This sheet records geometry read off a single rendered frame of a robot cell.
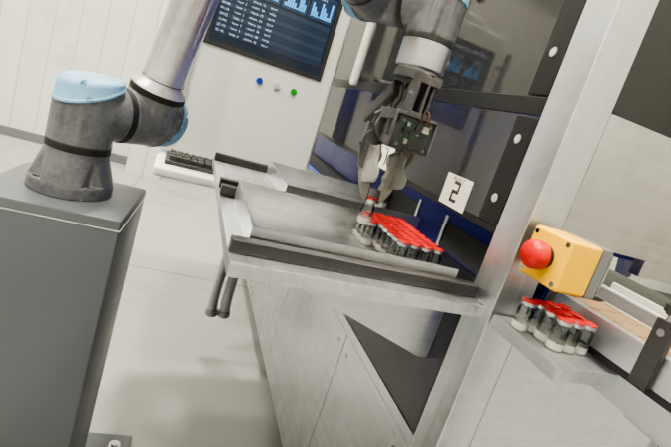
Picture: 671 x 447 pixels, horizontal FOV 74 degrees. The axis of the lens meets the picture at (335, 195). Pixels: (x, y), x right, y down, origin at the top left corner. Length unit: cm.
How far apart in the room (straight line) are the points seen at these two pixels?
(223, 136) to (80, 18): 332
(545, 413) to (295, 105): 114
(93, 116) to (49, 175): 13
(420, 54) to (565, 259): 34
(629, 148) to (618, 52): 15
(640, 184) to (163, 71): 89
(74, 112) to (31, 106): 393
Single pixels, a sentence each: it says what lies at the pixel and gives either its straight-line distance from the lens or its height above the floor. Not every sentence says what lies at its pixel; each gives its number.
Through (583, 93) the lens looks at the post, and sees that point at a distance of 71.
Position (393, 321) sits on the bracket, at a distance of 78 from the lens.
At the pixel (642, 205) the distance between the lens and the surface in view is 85.
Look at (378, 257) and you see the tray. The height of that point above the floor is 91.
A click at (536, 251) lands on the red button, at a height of 100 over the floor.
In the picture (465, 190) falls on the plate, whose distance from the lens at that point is 83.
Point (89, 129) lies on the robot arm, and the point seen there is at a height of 93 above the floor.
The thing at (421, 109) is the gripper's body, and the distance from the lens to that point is 66.
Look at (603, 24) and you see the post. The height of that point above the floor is 131.
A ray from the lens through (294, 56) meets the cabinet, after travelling 155.
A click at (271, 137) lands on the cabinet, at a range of 155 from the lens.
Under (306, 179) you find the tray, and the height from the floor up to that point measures 89.
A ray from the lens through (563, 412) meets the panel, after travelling 96.
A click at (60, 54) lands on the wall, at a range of 476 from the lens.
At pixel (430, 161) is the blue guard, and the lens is 96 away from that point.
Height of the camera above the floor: 110
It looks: 10 degrees down
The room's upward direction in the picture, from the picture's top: 18 degrees clockwise
